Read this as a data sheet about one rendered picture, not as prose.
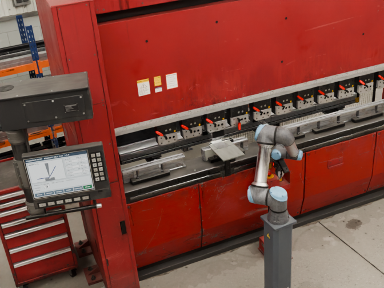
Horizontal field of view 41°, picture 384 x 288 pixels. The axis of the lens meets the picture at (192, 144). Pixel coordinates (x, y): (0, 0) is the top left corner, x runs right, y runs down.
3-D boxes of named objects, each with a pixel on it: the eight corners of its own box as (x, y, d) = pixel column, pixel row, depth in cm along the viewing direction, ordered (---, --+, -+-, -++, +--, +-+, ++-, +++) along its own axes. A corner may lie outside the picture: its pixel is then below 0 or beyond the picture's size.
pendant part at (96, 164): (35, 210, 304) (20, 158, 287) (36, 199, 314) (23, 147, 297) (111, 197, 310) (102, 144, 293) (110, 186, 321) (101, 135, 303)
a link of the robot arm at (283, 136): (294, 126, 340) (304, 150, 384) (278, 123, 345) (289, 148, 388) (291, 142, 337) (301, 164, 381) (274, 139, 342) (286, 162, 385)
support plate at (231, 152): (223, 161, 386) (223, 160, 386) (208, 146, 408) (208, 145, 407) (244, 155, 392) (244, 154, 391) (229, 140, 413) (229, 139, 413)
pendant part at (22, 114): (27, 230, 312) (-10, 100, 271) (30, 206, 333) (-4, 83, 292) (111, 215, 319) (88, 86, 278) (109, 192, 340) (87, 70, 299)
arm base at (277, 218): (294, 220, 353) (294, 208, 348) (275, 228, 348) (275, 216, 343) (280, 209, 365) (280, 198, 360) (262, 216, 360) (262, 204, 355)
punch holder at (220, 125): (208, 133, 399) (207, 114, 391) (203, 129, 406) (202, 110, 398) (226, 128, 403) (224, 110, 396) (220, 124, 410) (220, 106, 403)
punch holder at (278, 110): (276, 115, 417) (276, 96, 409) (271, 111, 424) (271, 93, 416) (292, 111, 422) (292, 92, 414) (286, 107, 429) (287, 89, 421)
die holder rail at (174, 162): (124, 183, 391) (122, 172, 386) (122, 180, 395) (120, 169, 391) (186, 166, 406) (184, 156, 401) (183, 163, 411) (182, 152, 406)
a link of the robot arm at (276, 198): (284, 213, 345) (284, 196, 338) (265, 210, 350) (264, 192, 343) (289, 203, 354) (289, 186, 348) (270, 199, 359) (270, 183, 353)
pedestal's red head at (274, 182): (267, 195, 401) (267, 175, 393) (257, 185, 415) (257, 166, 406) (290, 188, 408) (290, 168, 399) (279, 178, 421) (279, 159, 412)
